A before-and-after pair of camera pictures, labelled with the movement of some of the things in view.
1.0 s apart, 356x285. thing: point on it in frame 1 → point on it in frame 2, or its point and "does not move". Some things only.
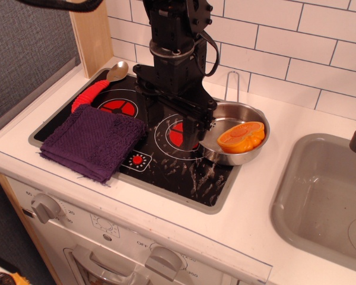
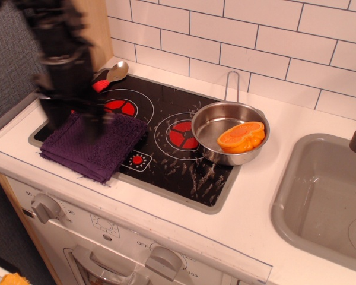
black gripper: (178, 84) → (64, 85)
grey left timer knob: (45, 207) does not move
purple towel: (92, 143) does not move
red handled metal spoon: (118, 70) does not move
